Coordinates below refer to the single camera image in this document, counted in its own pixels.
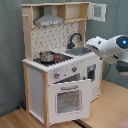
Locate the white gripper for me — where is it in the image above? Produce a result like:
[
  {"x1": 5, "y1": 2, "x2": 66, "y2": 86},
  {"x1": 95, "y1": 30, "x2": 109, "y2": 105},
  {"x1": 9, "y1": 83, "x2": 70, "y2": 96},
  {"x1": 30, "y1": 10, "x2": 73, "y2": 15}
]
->
[{"x1": 85, "y1": 36, "x2": 106, "y2": 57}]

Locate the white toy oven door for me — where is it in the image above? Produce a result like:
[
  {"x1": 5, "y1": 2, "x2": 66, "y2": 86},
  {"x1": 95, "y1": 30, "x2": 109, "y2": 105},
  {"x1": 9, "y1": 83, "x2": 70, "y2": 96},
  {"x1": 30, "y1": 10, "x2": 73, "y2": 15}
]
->
[{"x1": 49, "y1": 79, "x2": 91, "y2": 124}]

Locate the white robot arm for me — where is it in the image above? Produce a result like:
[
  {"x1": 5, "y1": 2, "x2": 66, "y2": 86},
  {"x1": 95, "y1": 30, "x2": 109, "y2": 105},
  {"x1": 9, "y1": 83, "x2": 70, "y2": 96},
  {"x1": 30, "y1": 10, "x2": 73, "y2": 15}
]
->
[{"x1": 85, "y1": 35, "x2": 128, "y2": 76}]

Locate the wooden toy kitchen unit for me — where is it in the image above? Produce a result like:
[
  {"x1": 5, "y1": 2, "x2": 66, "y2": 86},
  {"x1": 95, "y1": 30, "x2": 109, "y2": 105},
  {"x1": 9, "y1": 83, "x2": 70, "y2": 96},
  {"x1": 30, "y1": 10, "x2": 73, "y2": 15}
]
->
[{"x1": 22, "y1": 2, "x2": 102, "y2": 127}]

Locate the grey toy sink basin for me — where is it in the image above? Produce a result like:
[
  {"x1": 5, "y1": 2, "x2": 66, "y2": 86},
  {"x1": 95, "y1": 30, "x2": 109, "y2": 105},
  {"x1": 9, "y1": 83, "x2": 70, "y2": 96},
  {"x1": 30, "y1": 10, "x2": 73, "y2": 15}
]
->
[{"x1": 66, "y1": 47, "x2": 91, "y2": 56}]

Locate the grey toy ice dispenser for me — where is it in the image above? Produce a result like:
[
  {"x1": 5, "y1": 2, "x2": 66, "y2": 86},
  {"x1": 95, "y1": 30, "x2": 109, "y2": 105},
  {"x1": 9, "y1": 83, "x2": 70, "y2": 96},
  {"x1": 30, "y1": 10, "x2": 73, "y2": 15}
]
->
[{"x1": 87, "y1": 65, "x2": 96, "y2": 81}]

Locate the black toy faucet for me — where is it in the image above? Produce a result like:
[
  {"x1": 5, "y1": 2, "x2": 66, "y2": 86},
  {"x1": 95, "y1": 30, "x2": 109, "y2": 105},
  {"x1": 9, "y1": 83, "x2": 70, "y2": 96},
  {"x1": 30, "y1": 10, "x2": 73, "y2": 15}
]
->
[{"x1": 67, "y1": 33, "x2": 83, "y2": 49}]

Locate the right red stove knob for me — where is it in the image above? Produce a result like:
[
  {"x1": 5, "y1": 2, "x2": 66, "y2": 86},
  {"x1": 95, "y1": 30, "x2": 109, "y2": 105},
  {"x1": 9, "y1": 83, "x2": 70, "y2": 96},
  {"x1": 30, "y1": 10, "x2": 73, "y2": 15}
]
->
[{"x1": 71, "y1": 66, "x2": 78, "y2": 73}]

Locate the red stove knob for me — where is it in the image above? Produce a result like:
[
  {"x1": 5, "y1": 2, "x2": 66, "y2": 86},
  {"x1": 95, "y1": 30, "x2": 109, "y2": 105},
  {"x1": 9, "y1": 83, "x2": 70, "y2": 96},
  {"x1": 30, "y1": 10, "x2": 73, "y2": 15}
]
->
[
  {"x1": 54, "y1": 73, "x2": 60, "y2": 79},
  {"x1": 71, "y1": 66, "x2": 78, "y2": 73}
]

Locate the white toy microwave door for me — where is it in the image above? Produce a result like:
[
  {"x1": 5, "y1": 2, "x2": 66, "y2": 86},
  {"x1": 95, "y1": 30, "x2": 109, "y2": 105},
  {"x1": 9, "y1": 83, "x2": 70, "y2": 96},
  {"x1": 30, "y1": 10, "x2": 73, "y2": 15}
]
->
[{"x1": 87, "y1": 3, "x2": 106, "y2": 22}]

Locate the black toy stovetop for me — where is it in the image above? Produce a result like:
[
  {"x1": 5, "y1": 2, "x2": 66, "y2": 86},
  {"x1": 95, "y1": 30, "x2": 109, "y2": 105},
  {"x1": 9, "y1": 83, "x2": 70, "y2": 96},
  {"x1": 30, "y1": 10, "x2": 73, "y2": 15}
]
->
[{"x1": 35, "y1": 53, "x2": 71, "y2": 67}]

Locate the left red stove knob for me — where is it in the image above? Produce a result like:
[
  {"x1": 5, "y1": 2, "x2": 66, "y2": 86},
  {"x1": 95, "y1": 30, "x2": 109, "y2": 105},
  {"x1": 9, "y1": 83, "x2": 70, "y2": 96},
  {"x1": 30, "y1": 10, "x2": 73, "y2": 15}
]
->
[{"x1": 54, "y1": 73, "x2": 60, "y2": 79}]

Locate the small metal cooking pot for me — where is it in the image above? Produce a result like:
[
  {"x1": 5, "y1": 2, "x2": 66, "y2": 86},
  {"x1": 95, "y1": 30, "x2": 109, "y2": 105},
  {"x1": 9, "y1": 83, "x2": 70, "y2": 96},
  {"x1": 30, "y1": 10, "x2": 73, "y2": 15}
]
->
[{"x1": 39, "y1": 51, "x2": 55, "y2": 62}]

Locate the grey toy range hood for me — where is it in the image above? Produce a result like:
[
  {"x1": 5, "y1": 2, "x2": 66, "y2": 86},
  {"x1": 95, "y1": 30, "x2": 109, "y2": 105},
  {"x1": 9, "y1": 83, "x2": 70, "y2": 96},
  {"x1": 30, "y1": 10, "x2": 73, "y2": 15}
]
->
[{"x1": 33, "y1": 5, "x2": 64, "y2": 27}]

